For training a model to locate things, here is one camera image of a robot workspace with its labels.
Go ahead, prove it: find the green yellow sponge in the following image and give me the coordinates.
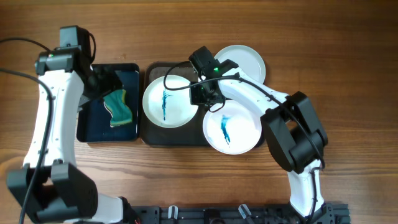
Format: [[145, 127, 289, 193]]
[[103, 89, 133, 128]]

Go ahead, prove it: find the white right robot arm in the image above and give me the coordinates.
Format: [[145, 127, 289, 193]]
[[189, 57, 328, 223]]

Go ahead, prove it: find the black water tray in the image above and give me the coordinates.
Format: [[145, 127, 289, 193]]
[[76, 63, 141, 142]]

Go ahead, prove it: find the white plate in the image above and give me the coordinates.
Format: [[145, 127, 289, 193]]
[[203, 100, 262, 155]]

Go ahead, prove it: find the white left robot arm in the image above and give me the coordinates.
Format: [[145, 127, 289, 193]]
[[7, 44, 140, 223]]

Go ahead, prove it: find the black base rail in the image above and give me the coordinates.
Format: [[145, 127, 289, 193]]
[[124, 203, 351, 224]]

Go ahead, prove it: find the dark grey serving tray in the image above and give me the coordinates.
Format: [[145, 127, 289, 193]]
[[139, 62, 209, 147]]

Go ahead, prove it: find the white plate stained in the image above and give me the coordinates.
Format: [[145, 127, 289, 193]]
[[215, 45, 266, 83], [142, 77, 198, 128]]

